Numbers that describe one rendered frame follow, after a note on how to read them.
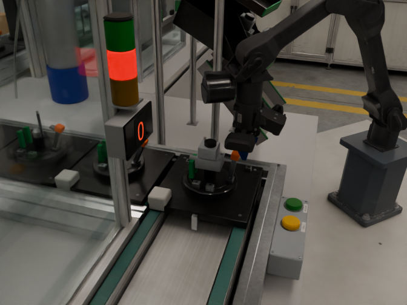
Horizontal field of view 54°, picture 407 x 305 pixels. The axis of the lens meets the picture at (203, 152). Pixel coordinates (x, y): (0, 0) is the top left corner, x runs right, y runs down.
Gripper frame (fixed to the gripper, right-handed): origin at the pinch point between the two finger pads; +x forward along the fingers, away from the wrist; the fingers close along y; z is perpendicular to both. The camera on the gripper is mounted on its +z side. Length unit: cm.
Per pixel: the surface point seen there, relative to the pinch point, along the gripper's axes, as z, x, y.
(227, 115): -18, 23, 64
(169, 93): -56, 31, 97
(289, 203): 11.9, 12.2, -2.1
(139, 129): -17.4, -11.6, -19.4
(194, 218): -8.5, 13.2, -13.2
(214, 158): -6.7, 3.2, -2.2
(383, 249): 36.1, 23.7, 1.5
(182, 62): -58, 23, 122
